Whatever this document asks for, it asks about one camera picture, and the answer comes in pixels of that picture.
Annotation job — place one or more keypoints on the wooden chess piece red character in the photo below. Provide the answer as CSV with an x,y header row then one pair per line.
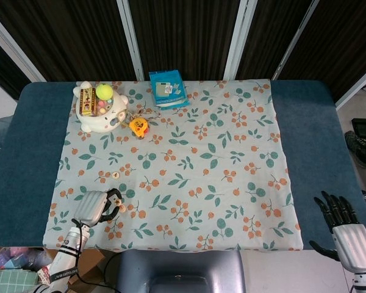
x,y
122,209

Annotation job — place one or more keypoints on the small yellow brown card box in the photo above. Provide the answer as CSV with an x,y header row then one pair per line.
x,y
86,102

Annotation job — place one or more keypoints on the yellow green tennis ball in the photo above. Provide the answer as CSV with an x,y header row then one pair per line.
x,y
104,91

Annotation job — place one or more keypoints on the blue flat product package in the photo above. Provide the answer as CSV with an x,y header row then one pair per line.
x,y
167,88

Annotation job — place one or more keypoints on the white animal shaped ceramic bowl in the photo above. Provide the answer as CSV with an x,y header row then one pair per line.
x,y
108,120

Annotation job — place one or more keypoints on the floral fruit print tablecloth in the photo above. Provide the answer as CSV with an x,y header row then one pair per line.
x,y
186,171

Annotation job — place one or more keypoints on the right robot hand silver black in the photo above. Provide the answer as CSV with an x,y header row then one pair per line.
x,y
353,244

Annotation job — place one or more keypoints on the dark sneaker shoe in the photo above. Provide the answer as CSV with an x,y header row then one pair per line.
x,y
358,149

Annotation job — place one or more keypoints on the green checked cloth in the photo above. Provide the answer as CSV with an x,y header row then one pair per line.
x,y
12,279

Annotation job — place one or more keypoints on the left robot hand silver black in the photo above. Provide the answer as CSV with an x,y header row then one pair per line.
x,y
90,209

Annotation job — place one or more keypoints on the yellow tape measure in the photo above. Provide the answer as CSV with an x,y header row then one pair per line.
x,y
138,126

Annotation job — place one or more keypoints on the black flat device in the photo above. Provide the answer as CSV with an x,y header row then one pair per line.
x,y
364,126

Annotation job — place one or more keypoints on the grey robot torso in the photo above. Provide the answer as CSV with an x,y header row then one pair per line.
x,y
177,271

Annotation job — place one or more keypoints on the dark folding screen white frame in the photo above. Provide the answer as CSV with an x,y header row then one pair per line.
x,y
186,36

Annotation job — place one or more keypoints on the wooden chess piece black character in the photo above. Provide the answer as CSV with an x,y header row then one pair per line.
x,y
115,175
118,201

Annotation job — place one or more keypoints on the cardboard box with colourful items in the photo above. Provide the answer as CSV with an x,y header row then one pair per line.
x,y
18,259

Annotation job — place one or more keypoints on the pastel blue candy ball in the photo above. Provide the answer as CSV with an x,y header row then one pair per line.
x,y
109,99

